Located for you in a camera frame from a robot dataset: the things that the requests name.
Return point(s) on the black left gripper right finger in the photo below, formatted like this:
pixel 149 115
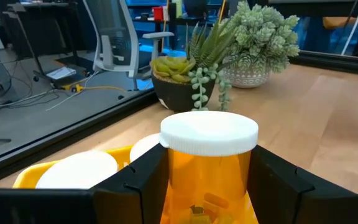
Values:
pixel 291 199

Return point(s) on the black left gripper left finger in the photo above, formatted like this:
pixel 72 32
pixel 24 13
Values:
pixel 129 199

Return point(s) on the orange pill bottle white cap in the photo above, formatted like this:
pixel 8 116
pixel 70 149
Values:
pixel 208 133
pixel 76 171
pixel 143 147

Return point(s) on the yellow plastic basket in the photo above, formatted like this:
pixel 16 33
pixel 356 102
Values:
pixel 26 177

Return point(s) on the succulent plants in dark pot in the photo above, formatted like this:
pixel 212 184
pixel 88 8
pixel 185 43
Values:
pixel 179 93

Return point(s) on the yellow object on floor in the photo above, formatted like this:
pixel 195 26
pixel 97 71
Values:
pixel 73 88

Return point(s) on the white paper on floor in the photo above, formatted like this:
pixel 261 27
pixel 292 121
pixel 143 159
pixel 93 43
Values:
pixel 61 73

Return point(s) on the white grey office chair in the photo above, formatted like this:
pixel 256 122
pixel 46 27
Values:
pixel 117 40

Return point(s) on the green plant in white pot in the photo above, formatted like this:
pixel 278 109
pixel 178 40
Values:
pixel 259 37

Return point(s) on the red container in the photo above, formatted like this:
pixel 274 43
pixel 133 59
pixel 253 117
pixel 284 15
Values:
pixel 158 13

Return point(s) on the black desk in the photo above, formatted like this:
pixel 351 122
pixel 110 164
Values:
pixel 42 28

